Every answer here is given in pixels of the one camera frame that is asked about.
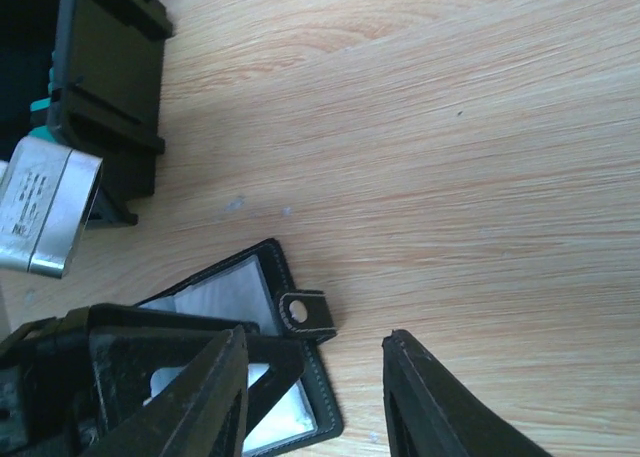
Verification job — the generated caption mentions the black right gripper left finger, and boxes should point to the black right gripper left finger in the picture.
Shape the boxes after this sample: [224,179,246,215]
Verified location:
[85,327,248,456]

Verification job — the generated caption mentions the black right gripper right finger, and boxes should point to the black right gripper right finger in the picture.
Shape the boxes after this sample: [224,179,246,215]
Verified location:
[382,329,549,456]

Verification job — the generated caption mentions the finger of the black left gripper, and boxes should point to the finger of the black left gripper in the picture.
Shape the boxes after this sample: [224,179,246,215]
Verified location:
[1,304,305,456]

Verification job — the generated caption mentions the black leather card holder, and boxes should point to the black leather card holder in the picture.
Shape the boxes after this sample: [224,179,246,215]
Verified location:
[140,238,344,456]

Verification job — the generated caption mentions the teal card stack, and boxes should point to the teal card stack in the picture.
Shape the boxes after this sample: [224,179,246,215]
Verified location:
[29,66,56,143]

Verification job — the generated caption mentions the black card bin right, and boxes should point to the black card bin right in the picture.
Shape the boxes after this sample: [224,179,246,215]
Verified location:
[0,0,175,228]

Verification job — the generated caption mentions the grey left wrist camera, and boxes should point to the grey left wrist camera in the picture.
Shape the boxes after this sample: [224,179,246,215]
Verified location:
[1,135,102,279]

